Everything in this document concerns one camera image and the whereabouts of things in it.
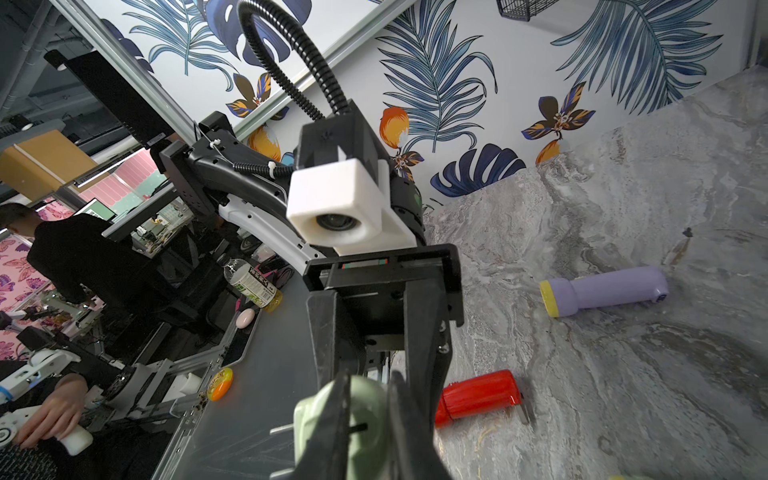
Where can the purple flashlight yellow rim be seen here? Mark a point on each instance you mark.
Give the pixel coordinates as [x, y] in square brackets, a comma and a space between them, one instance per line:
[563, 297]

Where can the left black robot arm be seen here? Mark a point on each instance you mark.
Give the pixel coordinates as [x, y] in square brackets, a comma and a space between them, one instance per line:
[218, 176]

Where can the black wire basket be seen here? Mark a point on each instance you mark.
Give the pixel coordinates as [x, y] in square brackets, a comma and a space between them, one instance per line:
[523, 10]

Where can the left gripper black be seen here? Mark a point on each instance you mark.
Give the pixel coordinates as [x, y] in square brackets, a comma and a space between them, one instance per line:
[361, 307]

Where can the operator hand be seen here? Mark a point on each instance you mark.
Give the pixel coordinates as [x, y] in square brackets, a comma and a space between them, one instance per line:
[58, 415]

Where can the green drink bottle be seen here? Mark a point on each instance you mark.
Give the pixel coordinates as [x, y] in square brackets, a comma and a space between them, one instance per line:
[252, 284]

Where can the person in black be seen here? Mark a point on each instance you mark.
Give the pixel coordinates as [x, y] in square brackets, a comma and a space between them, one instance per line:
[79, 261]

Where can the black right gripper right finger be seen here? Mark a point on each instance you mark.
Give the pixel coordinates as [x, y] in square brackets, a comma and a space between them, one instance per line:
[414, 453]

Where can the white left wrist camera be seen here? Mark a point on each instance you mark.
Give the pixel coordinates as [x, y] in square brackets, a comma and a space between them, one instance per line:
[340, 205]

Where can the red flashlight lower left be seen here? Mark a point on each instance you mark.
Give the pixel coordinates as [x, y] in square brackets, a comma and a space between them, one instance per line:
[476, 396]

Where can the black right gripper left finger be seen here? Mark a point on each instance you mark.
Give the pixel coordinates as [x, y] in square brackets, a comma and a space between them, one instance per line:
[321, 431]

